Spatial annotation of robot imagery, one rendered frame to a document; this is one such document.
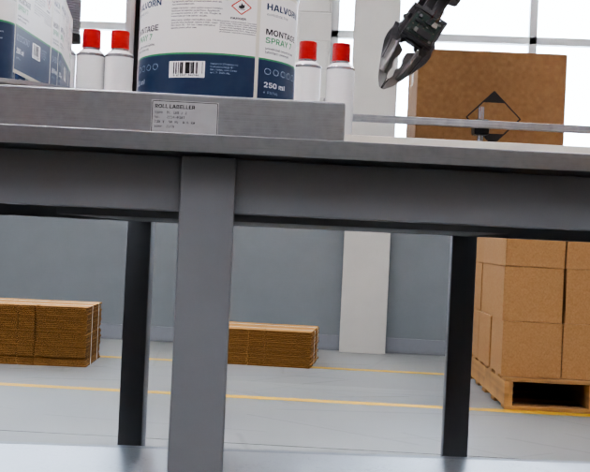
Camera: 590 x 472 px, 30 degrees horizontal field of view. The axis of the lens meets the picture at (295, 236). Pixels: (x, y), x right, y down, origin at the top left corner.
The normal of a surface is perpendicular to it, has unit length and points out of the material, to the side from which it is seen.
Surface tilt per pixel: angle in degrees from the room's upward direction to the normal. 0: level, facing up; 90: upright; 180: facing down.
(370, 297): 90
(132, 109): 90
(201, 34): 90
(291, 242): 90
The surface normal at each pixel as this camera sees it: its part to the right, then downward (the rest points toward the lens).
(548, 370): -0.04, 0.00
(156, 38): -0.69, -0.04
